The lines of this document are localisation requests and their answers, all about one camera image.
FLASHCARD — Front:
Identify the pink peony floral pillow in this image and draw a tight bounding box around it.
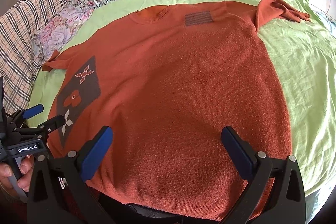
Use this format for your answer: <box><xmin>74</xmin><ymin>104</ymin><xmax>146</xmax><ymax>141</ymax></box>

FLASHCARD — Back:
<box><xmin>31</xmin><ymin>1</ymin><xmax>93</xmax><ymax>64</ymax></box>

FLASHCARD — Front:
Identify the orange knitted sweater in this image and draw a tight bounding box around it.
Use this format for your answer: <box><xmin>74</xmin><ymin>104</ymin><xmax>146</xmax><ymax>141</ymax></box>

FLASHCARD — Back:
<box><xmin>42</xmin><ymin>0</ymin><xmax>310</xmax><ymax>220</ymax></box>

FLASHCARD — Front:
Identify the person's left hand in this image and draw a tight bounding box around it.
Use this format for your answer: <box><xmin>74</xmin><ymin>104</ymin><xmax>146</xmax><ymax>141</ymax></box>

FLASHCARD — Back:
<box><xmin>1</xmin><ymin>155</ymin><xmax>34</xmax><ymax>197</ymax></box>

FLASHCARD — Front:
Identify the beige plaid blanket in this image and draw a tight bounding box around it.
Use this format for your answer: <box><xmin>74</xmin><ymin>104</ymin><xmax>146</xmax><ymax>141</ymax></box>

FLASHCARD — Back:
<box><xmin>1</xmin><ymin>0</ymin><xmax>68</xmax><ymax>113</ymax></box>

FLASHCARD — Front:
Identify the light green bed sheet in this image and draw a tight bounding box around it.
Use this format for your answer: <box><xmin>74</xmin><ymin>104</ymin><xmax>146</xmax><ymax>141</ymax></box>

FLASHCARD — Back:
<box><xmin>27</xmin><ymin>0</ymin><xmax>336</xmax><ymax>197</ymax></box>

